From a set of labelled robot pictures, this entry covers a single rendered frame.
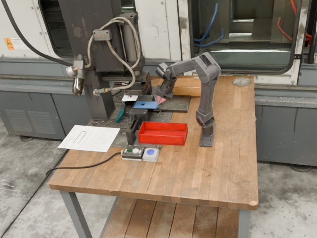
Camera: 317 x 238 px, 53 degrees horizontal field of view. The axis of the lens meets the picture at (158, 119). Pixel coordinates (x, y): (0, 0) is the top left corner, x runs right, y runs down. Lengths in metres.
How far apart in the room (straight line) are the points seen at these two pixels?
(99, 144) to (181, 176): 0.52
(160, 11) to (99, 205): 1.56
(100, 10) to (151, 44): 0.83
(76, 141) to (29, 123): 1.64
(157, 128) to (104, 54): 0.49
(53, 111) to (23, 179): 0.68
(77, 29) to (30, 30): 1.16
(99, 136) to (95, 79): 0.32
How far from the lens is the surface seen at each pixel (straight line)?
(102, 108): 1.91
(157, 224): 2.19
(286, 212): 2.57
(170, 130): 1.76
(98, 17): 1.65
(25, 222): 2.83
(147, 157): 1.58
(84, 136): 1.87
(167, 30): 2.31
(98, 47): 1.72
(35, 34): 2.83
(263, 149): 2.71
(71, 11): 1.70
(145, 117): 1.80
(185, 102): 1.96
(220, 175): 1.50
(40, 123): 3.34
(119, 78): 1.79
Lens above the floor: 1.97
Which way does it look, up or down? 35 degrees down
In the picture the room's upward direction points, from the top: 8 degrees counter-clockwise
